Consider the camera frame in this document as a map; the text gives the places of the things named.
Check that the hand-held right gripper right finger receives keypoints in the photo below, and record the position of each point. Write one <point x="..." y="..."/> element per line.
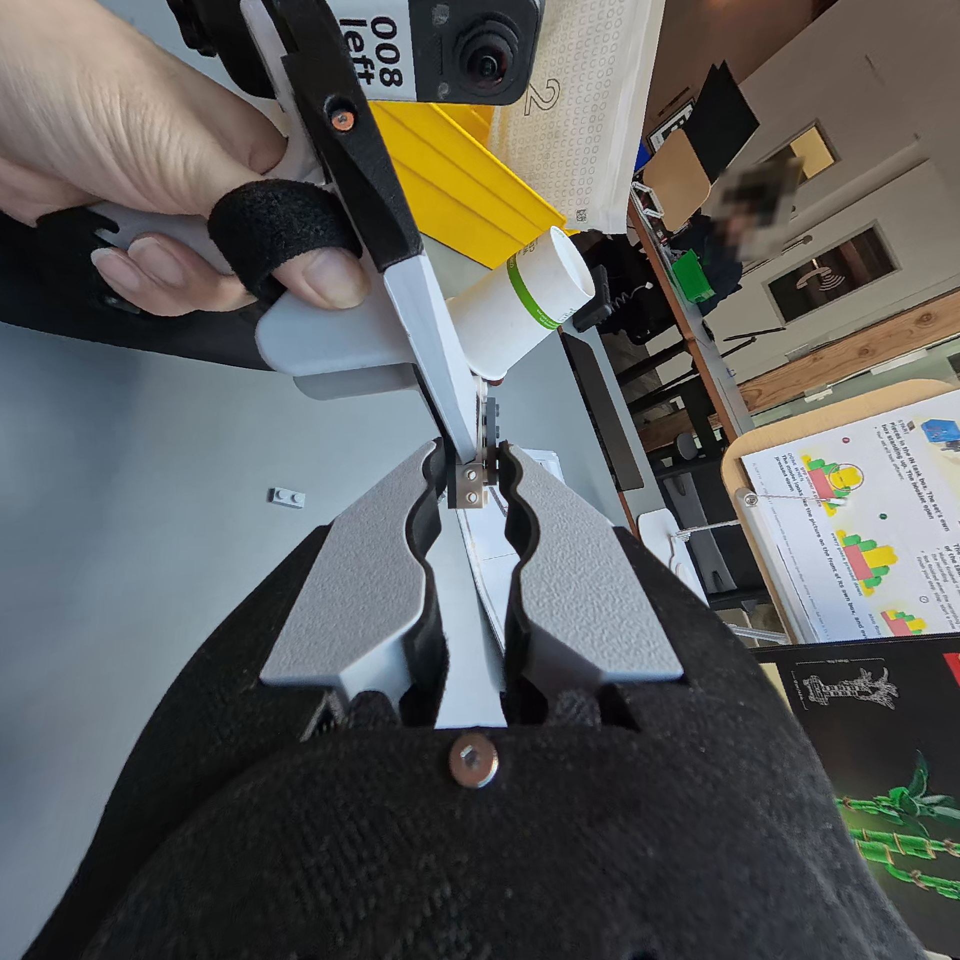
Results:
<point x="585" y="592"/>

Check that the white numbered paper bag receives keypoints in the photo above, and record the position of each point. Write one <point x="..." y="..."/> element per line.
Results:
<point x="585" y="112"/>

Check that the small light grey lego plate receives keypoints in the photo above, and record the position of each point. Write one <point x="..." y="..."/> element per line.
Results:
<point x="289" y="497"/>

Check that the white paper cup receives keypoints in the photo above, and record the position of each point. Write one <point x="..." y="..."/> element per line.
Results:
<point x="517" y="300"/>

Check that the tan chair back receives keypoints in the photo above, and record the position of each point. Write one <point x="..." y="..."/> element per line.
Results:
<point x="675" y="180"/>

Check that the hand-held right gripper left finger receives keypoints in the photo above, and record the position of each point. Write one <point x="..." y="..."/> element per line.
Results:
<point x="352" y="592"/>

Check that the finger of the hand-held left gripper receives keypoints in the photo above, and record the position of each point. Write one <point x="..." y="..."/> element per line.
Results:
<point x="435" y="352"/>

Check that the black flat desk pad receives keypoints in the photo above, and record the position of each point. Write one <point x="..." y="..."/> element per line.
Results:
<point x="600" y="412"/>

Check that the yellow plastic bin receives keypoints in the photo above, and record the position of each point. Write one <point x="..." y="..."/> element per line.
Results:
<point x="450" y="172"/>

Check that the green plastic part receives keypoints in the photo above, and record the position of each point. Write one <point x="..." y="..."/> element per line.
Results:
<point x="690" y="277"/>

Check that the person's left hand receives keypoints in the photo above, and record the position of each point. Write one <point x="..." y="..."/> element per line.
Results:
<point x="112" y="112"/>

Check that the black bamboo picture lego box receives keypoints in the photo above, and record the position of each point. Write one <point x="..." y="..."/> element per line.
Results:
<point x="862" y="712"/>

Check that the dark phone icon sign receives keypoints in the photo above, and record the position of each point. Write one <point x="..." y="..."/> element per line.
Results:
<point x="832" y="274"/>

